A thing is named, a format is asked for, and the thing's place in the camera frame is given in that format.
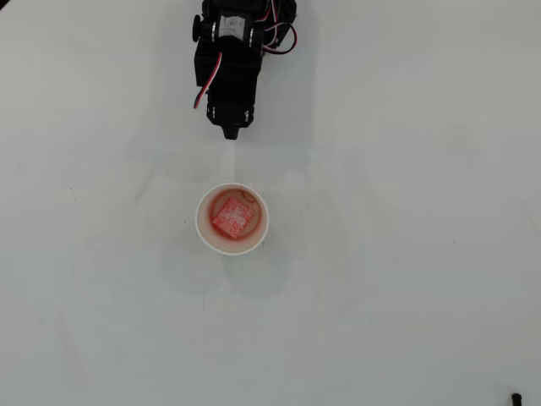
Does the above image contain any red white black servo cable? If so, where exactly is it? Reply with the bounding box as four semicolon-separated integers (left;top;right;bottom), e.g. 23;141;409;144
261;20;299;57
193;50;224;110

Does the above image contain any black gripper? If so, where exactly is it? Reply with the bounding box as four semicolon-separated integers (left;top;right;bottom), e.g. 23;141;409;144
194;41;264;140

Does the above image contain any red speckled foam cube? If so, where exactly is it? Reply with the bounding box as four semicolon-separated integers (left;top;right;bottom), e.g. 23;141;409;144
210;196;257;241

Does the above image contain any tan ribbed paper cup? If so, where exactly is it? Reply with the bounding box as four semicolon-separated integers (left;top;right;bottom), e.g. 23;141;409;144
194;182;270;255

